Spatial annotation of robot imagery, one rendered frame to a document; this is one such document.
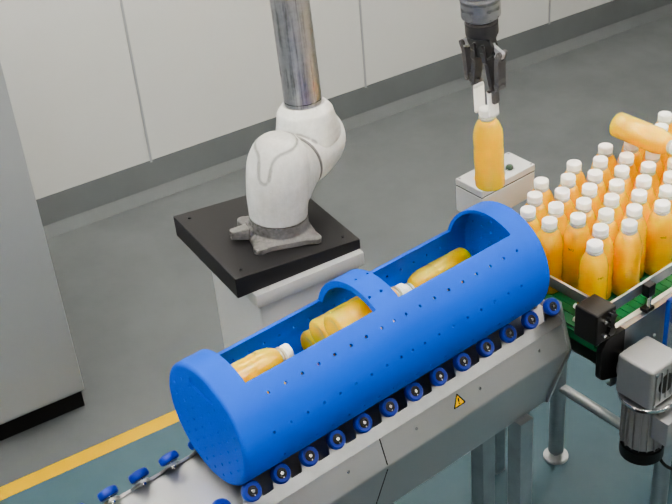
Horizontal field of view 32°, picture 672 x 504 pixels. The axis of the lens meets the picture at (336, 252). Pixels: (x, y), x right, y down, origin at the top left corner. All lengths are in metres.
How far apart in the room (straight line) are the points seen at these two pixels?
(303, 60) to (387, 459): 1.04
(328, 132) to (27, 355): 1.46
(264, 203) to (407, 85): 3.07
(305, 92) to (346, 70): 2.69
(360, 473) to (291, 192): 0.75
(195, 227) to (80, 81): 2.09
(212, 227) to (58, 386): 1.23
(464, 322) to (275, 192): 0.63
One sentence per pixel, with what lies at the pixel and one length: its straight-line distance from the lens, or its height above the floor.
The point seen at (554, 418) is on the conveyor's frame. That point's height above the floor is 0.18.
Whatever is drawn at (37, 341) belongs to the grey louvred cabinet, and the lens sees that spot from 4.06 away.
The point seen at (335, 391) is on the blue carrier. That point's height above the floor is 1.13.
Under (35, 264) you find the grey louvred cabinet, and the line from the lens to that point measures 3.92.
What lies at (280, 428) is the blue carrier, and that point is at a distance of 2.40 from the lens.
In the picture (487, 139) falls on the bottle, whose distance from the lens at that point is 2.79.
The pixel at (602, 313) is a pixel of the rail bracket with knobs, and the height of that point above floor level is 1.00.
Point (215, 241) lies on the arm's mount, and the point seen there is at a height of 1.06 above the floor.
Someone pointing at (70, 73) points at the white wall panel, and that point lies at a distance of 5.13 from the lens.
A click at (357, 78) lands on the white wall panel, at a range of 5.81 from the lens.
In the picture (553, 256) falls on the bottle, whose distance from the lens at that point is 3.01.
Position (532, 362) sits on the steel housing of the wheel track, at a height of 0.86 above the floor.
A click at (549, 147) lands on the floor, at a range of 5.57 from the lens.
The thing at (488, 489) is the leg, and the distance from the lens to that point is 3.42.
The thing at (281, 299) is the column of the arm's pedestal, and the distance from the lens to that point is 3.03.
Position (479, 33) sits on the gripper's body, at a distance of 2.67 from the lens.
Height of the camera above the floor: 2.72
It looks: 34 degrees down
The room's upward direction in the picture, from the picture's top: 5 degrees counter-clockwise
